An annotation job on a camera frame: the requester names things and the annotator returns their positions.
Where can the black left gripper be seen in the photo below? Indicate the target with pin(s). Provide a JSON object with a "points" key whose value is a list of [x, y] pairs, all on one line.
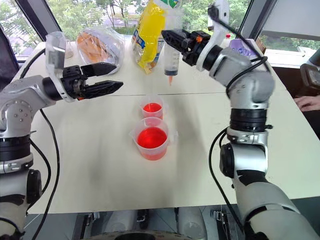
{"points": [[72, 83]]}

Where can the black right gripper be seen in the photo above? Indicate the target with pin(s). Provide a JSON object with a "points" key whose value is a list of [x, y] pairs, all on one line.
{"points": [[193, 47]]}

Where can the large clear plastic syringe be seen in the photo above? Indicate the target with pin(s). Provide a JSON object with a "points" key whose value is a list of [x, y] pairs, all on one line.
{"points": [[172, 62]]}

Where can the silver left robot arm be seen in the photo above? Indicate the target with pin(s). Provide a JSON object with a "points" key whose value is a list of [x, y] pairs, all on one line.
{"points": [[17, 100]]}

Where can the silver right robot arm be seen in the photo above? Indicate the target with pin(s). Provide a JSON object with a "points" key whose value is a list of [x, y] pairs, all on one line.
{"points": [[250, 155]]}

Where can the small clear cup red liquid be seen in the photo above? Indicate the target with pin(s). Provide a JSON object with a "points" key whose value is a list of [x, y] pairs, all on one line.
{"points": [[152, 108]]}

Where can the large clear cup red liquid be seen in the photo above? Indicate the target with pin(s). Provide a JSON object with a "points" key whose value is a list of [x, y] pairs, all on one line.
{"points": [[152, 140]]}

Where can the bystander bare hand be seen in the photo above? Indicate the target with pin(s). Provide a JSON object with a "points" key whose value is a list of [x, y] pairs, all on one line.
{"points": [[310, 103]]}

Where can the bread in clear plastic bag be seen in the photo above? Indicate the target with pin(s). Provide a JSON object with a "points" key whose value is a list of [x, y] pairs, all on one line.
{"points": [[97, 47]]}

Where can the yellow snack bag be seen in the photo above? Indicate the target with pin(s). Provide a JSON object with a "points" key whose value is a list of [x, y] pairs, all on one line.
{"points": [[148, 37]]}

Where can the bottle with green label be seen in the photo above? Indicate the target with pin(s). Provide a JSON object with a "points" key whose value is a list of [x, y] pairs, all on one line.
{"points": [[171, 3]]}

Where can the small clear glass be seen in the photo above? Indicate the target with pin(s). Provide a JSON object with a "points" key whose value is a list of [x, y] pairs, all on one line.
{"points": [[69, 53]]}

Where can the red bottle cap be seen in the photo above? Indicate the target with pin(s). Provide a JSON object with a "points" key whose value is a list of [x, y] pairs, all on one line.
{"points": [[228, 36]]}

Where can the purple package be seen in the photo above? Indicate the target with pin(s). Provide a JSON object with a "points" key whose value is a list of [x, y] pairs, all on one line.
{"points": [[243, 48]]}

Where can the dark monitor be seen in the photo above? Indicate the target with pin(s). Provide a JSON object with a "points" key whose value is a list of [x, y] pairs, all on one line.
{"points": [[7, 57]]}

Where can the grey window panel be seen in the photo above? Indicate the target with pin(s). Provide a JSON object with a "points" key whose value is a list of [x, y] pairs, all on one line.
{"points": [[292, 17]]}

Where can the dark handheld device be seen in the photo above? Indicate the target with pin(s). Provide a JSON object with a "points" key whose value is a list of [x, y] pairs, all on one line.
{"points": [[311, 78]]}

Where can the silver robot lower body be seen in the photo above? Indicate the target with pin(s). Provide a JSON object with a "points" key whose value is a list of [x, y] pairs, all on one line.
{"points": [[190, 222]]}

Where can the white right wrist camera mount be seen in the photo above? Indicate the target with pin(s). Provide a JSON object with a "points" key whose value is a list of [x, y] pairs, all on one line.
{"points": [[217, 37]]}

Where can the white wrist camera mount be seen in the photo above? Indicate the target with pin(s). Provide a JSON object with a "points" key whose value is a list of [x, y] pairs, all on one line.
{"points": [[54, 56], [217, 37]]}

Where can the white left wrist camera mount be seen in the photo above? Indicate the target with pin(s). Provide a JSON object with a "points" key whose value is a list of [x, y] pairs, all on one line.
{"points": [[54, 56]]}

